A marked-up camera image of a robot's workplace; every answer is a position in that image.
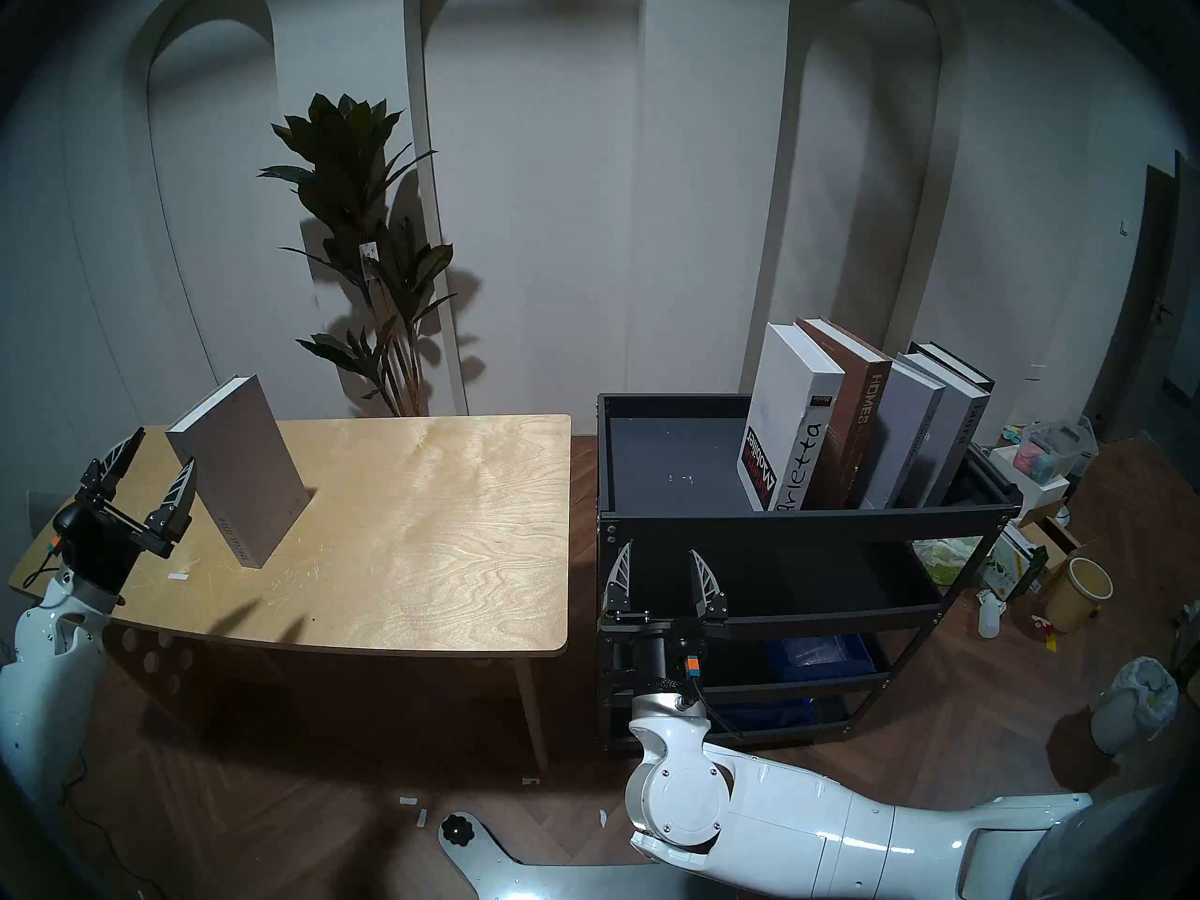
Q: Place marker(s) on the black Century book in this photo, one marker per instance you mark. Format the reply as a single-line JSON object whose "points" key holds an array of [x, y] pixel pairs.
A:
{"points": [[952, 359]]}

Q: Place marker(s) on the brown cardboard box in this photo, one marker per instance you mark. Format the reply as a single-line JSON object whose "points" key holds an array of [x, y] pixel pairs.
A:
{"points": [[1055, 537]]}

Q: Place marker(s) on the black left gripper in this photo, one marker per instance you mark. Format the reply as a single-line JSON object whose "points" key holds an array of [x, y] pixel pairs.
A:
{"points": [[98, 542]]}

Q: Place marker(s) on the grey ianra book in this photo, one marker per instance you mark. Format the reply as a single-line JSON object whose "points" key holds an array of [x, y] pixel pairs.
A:
{"points": [[956, 429]]}

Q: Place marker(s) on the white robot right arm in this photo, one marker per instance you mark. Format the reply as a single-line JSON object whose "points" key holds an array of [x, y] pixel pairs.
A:
{"points": [[797, 814]]}

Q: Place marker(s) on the green and white carton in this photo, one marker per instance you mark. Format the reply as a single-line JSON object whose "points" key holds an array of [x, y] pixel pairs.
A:
{"points": [[1011, 561]]}

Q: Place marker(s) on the grey Discontent book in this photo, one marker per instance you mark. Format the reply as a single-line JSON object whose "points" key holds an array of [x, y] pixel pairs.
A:
{"points": [[905, 429]]}

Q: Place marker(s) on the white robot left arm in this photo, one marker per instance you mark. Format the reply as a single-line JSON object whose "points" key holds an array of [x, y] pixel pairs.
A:
{"points": [[42, 664]]}

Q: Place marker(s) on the small red yellow object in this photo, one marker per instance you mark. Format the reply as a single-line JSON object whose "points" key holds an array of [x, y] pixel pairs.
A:
{"points": [[1045, 631]]}

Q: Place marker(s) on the white square box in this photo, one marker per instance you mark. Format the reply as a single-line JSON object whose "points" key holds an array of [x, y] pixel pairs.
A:
{"points": [[1027, 481]]}

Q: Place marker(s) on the light wooden table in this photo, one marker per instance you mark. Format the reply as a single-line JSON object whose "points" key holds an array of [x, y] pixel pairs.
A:
{"points": [[422, 532]]}

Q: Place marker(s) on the small white bottle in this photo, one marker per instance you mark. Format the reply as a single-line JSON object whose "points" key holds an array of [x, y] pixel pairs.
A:
{"points": [[991, 619]]}

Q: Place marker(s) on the tall green potted plant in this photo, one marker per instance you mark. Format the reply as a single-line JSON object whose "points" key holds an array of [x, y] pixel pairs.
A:
{"points": [[342, 157]]}

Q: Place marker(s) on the white Arietta book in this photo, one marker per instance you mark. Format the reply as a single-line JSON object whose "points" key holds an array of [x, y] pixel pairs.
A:
{"points": [[787, 411]]}

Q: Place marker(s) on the white bin with bag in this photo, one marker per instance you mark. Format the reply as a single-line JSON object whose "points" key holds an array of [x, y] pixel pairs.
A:
{"points": [[1134, 706]]}

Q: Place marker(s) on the brown Homes book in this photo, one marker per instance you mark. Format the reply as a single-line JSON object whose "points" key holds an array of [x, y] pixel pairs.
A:
{"points": [[858, 401]]}

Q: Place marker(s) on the dark door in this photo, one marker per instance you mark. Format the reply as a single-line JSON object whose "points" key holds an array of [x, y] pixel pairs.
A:
{"points": [[1148, 298]]}

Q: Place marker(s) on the black metal shelf cart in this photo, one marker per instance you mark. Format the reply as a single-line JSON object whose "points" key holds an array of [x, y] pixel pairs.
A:
{"points": [[675, 448]]}

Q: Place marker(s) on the clear plastic storage box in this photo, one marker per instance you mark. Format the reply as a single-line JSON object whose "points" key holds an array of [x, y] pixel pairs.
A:
{"points": [[1059, 448]]}

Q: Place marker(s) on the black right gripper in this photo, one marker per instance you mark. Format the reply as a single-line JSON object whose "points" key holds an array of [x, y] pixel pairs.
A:
{"points": [[670, 640]]}

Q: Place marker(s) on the grey Special Issue book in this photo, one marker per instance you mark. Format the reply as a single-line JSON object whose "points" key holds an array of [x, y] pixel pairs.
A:
{"points": [[244, 467]]}

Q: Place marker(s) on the yellow round bucket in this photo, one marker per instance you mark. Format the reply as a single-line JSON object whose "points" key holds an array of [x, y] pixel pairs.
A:
{"points": [[1078, 598]]}

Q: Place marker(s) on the grey metal robot base plate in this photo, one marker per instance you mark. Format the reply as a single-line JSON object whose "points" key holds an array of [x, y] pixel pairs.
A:
{"points": [[525, 875]]}

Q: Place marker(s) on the black star knob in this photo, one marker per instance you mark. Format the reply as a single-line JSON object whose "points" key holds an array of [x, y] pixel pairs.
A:
{"points": [[457, 829]]}

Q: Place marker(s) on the light green plastic bag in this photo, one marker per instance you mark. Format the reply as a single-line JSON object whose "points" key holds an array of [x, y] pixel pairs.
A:
{"points": [[947, 561]]}

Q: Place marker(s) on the blue plastic bin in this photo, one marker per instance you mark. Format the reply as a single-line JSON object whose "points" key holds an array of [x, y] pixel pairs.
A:
{"points": [[820, 656]]}

